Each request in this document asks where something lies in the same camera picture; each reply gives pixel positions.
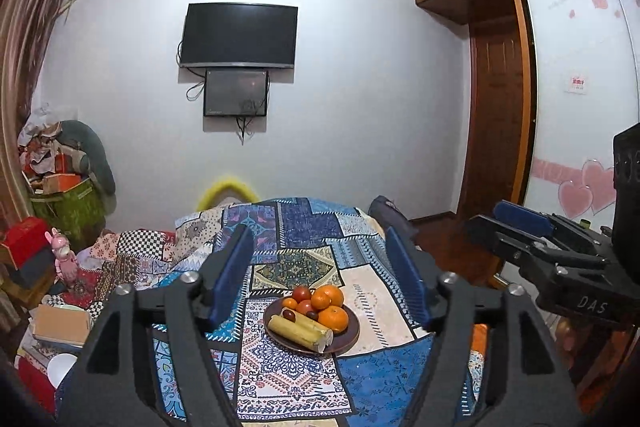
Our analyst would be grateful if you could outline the blue patchwork tablecloth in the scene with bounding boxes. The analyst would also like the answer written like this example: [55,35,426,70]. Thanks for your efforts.
[150,197,491,427]

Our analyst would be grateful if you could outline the pink rabbit toy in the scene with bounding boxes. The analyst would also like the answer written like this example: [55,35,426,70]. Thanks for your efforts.
[45,228,80,282]

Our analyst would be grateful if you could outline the brown wooden door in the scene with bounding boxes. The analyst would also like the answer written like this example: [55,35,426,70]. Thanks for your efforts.
[457,0,534,221]

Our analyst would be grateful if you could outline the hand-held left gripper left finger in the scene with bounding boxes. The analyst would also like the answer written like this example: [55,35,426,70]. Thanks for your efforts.
[52,223,256,427]

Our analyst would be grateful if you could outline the yellow corn cobs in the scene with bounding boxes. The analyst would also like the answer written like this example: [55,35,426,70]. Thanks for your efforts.
[268,315,327,352]

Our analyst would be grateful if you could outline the black looped cable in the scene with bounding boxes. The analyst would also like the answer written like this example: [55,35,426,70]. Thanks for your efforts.
[175,41,207,103]

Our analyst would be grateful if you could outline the orange with sticker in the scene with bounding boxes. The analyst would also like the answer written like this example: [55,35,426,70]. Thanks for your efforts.
[311,285,346,312]

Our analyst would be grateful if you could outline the red bag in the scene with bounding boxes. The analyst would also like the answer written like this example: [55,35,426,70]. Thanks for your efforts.
[14,356,57,414]

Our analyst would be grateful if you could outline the pile of crumpled printed paper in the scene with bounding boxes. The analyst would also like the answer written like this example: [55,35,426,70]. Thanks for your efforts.
[17,106,67,180]

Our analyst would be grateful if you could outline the brown round plate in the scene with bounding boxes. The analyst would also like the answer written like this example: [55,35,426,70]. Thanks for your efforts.
[262,293,361,356]

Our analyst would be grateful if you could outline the small black wall monitor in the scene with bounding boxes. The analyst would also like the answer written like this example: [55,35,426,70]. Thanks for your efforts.
[203,68,270,118]

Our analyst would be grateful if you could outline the dark blue bag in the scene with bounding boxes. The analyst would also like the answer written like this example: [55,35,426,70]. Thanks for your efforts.
[368,195,422,249]

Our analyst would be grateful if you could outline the yellow banana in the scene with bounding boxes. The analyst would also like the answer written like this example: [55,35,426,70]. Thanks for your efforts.
[281,313,335,345]

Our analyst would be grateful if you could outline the grey cushion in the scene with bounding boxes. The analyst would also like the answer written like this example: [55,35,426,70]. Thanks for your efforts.
[57,120,117,196]

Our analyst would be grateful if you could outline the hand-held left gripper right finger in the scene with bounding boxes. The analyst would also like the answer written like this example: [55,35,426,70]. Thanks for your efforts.
[385,226,583,427]

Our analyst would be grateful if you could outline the white bowl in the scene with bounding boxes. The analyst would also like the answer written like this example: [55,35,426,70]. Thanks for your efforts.
[47,353,80,386]

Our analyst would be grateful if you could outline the orange cardboard box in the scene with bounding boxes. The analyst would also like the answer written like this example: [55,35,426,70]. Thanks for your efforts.
[42,174,84,196]

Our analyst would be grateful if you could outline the green patterned box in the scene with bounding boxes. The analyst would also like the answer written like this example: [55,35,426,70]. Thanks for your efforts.
[30,179,109,249]

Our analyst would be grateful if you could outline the red and white paper note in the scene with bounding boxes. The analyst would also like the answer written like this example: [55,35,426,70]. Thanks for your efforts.
[564,69,591,96]

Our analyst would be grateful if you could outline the dark grey box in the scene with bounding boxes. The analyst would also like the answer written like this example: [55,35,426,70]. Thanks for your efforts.
[9,252,57,294]

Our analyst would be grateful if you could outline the checked patchwork quilt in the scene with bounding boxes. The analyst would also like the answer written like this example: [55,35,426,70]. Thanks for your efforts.
[75,206,227,304]

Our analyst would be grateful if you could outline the black monitor cable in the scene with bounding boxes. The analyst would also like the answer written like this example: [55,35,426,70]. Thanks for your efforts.
[235,115,257,146]

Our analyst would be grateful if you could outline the plain brown cardboard box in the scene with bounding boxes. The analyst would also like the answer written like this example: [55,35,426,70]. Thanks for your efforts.
[30,304,94,348]

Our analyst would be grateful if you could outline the red box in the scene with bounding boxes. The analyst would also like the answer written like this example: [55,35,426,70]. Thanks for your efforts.
[2,216,51,269]

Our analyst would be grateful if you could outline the yellow fluffy cushion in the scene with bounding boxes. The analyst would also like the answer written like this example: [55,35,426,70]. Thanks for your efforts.
[196,176,259,213]

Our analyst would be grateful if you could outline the white wardrobe door with hearts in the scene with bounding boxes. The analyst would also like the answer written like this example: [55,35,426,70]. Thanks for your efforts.
[516,0,640,229]

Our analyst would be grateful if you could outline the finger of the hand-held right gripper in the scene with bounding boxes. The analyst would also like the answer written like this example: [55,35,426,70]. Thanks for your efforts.
[467,213,621,294]
[492,200,616,249]

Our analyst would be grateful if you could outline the striped brown curtain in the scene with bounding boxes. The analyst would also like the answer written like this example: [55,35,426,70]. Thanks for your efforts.
[0,0,82,219]

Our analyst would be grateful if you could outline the black wall television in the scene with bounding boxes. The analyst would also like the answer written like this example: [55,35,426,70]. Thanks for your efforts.
[178,3,300,72]

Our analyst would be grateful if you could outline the large plain orange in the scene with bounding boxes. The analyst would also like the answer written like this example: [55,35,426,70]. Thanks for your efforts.
[318,306,350,334]

